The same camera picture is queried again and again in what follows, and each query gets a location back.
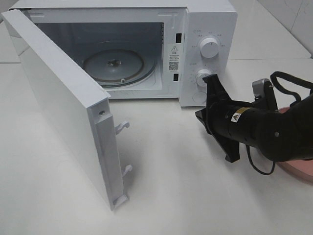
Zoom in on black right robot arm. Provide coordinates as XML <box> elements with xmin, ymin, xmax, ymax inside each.
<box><xmin>195</xmin><ymin>71</ymin><xmax>313</xmax><ymax>163</ymax></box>

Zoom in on lower white microwave knob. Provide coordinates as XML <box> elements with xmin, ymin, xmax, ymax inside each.
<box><xmin>196</xmin><ymin>69</ymin><xmax>212</xmax><ymax>87</ymax></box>

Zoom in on white microwave door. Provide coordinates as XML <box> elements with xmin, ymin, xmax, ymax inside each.
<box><xmin>2</xmin><ymin>10</ymin><xmax>132</xmax><ymax>210</ymax></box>

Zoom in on pink round plate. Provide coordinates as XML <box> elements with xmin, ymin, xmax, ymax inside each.
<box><xmin>278</xmin><ymin>107</ymin><xmax>313</xmax><ymax>185</ymax></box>

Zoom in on white microwave oven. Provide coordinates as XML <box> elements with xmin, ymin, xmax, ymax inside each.
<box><xmin>1</xmin><ymin>0</ymin><xmax>237</xmax><ymax>107</ymax></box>

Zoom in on white microwave knob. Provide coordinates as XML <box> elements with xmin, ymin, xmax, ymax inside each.
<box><xmin>196</xmin><ymin>69</ymin><xmax>212</xmax><ymax>87</ymax></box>
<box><xmin>200</xmin><ymin>37</ymin><xmax>220</xmax><ymax>58</ymax></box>

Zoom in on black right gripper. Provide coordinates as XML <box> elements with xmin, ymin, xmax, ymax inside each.
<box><xmin>195</xmin><ymin>74</ymin><xmax>259</xmax><ymax>163</ymax></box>

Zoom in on upper white microwave knob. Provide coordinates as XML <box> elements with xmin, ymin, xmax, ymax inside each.
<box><xmin>200</xmin><ymin>37</ymin><xmax>220</xmax><ymax>58</ymax></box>

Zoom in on round white door button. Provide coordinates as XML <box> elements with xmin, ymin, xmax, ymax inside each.
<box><xmin>192</xmin><ymin>92</ymin><xmax>206</xmax><ymax>104</ymax></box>

